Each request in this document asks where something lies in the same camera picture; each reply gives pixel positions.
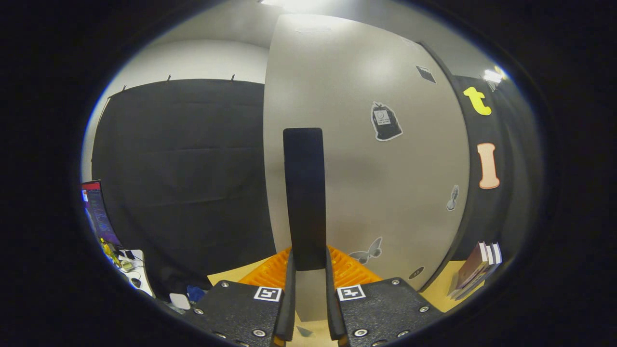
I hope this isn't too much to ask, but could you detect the white cluttered desk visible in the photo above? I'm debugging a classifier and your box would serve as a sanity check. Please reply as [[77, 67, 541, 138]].
[[100, 238, 156, 298]]

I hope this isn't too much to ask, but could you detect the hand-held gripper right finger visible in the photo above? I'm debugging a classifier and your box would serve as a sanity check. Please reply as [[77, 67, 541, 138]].
[[325, 246, 444, 347]]

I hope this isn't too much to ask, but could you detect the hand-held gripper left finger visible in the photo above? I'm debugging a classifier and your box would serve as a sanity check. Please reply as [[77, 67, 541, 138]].
[[181, 246, 297, 347]]

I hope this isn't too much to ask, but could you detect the beige cabinet door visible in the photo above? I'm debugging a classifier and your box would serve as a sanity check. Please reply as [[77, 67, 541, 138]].
[[263, 13, 471, 322]]

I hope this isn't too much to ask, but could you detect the black door handle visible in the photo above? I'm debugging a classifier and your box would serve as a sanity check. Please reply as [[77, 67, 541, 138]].
[[283, 128, 326, 271]]

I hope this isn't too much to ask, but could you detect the black backdrop cloth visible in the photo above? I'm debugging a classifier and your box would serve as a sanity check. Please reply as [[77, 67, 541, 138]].
[[91, 75, 543, 299]]

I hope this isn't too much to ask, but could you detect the computer monitor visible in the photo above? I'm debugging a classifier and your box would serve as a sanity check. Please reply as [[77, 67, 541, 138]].
[[81, 181, 122, 247]]

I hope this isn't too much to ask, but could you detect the white spine book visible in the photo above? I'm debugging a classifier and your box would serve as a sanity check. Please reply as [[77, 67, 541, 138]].
[[483, 243, 497, 275]]

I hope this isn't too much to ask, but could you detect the large ceiling light panel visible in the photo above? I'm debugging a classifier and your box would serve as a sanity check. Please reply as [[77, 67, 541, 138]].
[[260, 0, 311, 10]]

